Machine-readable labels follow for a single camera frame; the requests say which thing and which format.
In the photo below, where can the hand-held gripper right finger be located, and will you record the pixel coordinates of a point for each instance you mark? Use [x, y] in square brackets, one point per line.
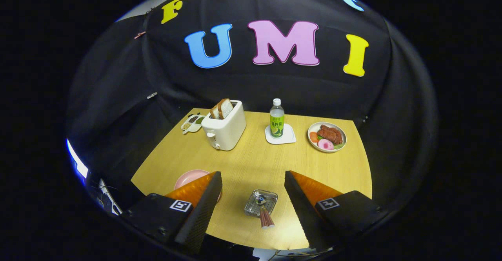
[300, 210]

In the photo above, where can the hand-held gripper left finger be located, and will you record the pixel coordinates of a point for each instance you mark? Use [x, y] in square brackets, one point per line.
[206, 210]

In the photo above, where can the pink plate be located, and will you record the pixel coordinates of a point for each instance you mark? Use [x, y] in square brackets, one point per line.
[188, 178]

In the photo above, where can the perforated metal basket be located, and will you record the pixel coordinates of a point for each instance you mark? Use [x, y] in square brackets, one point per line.
[253, 210]

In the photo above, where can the pink round food slice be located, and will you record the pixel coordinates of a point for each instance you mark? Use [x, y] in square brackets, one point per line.
[325, 145]

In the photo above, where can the white coaster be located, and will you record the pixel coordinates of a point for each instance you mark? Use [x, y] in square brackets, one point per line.
[289, 138]

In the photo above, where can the orange carrot slice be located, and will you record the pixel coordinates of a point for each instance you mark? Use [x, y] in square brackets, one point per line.
[313, 136]

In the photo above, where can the white toaster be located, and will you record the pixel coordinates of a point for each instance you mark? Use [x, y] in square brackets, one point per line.
[227, 131]

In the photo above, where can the brown meat piece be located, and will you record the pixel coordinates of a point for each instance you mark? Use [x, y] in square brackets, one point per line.
[331, 134]

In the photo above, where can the white divided condiment tray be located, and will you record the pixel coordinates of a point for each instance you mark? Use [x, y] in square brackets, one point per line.
[191, 125]

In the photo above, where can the green tea bottle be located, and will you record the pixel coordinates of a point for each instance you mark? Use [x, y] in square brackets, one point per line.
[277, 125]

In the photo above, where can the white food plate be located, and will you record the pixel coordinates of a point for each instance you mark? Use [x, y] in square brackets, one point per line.
[340, 129]

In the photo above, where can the small bread slice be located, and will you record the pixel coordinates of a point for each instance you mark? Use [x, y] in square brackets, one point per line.
[215, 112]

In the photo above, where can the large bread slice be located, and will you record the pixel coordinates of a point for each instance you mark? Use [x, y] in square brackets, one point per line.
[226, 107]

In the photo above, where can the silver metal clip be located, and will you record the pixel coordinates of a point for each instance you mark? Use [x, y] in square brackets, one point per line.
[151, 95]

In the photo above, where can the lit computer screen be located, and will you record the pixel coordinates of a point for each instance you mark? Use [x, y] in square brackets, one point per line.
[78, 163]

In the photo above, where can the orange clip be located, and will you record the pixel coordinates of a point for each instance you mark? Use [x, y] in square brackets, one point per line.
[139, 35]

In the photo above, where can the white metal frame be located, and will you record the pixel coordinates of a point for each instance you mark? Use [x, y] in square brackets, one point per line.
[108, 198]

